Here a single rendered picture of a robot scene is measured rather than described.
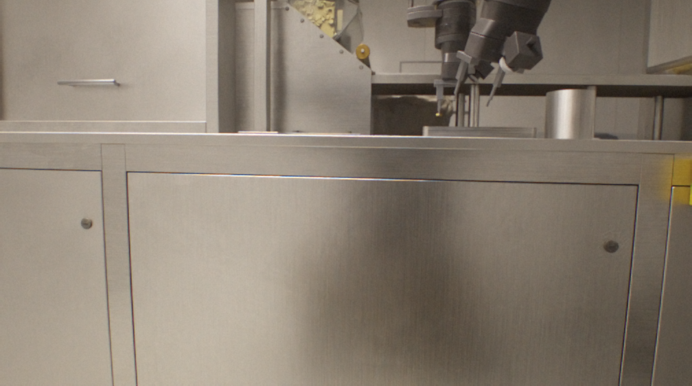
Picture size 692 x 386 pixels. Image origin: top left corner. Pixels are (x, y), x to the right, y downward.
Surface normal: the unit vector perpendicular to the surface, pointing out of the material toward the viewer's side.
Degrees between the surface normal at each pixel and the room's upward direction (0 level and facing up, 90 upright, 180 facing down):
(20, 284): 90
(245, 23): 90
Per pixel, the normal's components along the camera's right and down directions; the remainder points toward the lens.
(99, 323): -0.11, 0.07
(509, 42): -0.98, -0.12
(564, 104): -0.64, 0.05
